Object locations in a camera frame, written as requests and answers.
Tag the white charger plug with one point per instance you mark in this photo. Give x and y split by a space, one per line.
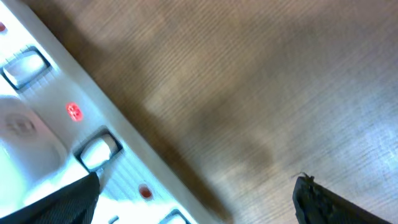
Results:
30 152

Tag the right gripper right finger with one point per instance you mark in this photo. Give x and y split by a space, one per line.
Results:
315 204

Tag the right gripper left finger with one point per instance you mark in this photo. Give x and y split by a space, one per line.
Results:
73 204

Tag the white power strip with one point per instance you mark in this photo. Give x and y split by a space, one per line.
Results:
136 185

